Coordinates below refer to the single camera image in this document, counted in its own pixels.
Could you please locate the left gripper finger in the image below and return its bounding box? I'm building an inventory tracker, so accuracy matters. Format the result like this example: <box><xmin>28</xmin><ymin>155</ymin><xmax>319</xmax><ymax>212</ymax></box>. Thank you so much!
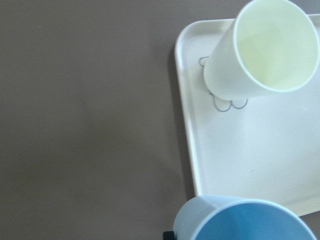
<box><xmin>162</xmin><ymin>231</ymin><xmax>175</xmax><ymax>240</ymax></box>

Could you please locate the blue plastic cup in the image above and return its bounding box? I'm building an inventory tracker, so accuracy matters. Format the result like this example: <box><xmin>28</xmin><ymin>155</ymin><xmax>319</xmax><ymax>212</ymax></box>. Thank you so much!
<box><xmin>173</xmin><ymin>195</ymin><xmax>316</xmax><ymax>240</ymax></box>

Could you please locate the cream yellow plastic cup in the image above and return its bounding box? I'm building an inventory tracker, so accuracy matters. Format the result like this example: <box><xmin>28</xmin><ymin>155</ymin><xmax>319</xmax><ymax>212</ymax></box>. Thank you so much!
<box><xmin>203</xmin><ymin>0</ymin><xmax>320</xmax><ymax>101</ymax></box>

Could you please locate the cream rabbit tray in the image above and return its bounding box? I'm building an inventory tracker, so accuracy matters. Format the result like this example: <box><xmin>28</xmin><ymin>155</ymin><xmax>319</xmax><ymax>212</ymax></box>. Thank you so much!
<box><xmin>175</xmin><ymin>19</ymin><xmax>320</xmax><ymax>216</ymax></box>

